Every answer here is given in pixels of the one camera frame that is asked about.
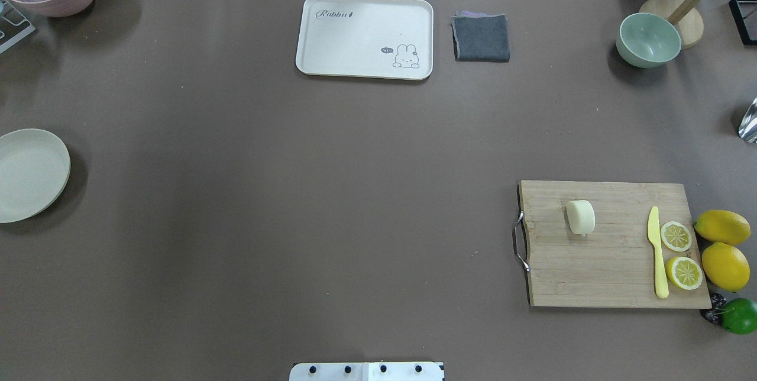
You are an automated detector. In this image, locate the whole yellow lemon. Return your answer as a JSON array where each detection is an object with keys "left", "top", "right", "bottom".
[
  {"left": 693, "top": 209, "right": 751, "bottom": 246},
  {"left": 702, "top": 243, "right": 750, "bottom": 292}
]

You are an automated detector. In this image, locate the metal ice scoop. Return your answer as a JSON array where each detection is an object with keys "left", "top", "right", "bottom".
[{"left": 736, "top": 98, "right": 757, "bottom": 144}]

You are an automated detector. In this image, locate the lemon half near knife handle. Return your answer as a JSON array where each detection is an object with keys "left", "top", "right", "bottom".
[{"left": 665, "top": 256, "right": 704, "bottom": 291}]

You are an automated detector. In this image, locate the yellow plastic knife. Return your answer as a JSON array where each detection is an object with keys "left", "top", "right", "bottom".
[{"left": 646, "top": 206, "right": 669, "bottom": 299}]

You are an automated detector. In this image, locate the green lime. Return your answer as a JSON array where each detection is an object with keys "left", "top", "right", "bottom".
[{"left": 722, "top": 298, "right": 756, "bottom": 335}]

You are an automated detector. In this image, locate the white cup rack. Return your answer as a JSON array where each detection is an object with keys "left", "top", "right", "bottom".
[{"left": 0, "top": 0, "right": 36, "bottom": 54}]

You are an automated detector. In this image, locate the white steamed bun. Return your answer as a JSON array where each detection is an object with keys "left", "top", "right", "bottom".
[{"left": 565, "top": 200, "right": 597, "bottom": 235}]

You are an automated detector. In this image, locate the beige round plate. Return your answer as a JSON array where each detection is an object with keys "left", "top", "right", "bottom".
[{"left": 1, "top": 128, "right": 71, "bottom": 224}]

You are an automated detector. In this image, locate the black metal glass tray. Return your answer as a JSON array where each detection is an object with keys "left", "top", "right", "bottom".
[{"left": 728, "top": 0, "right": 756, "bottom": 45}]

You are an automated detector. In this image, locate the mint green bowl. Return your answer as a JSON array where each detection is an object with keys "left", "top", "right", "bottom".
[{"left": 616, "top": 12, "right": 683, "bottom": 69}]

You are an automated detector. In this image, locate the grey folded cloth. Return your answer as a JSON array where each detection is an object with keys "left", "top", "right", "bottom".
[{"left": 451, "top": 11, "right": 511, "bottom": 63}]

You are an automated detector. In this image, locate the lemon half near knife tip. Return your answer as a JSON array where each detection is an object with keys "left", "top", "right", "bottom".
[{"left": 660, "top": 221, "right": 695, "bottom": 252}]

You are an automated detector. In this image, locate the wooden cup stand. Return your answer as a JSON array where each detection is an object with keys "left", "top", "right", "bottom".
[{"left": 639, "top": 0, "right": 704, "bottom": 50}]

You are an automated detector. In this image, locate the bamboo cutting board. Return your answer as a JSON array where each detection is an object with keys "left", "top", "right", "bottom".
[{"left": 513, "top": 180, "right": 710, "bottom": 309}]

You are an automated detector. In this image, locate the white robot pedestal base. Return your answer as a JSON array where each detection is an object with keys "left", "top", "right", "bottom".
[{"left": 289, "top": 361, "right": 445, "bottom": 380}]

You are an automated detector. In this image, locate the cream rabbit tray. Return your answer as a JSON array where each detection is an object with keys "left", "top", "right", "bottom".
[{"left": 295, "top": 0, "right": 434, "bottom": 80}]

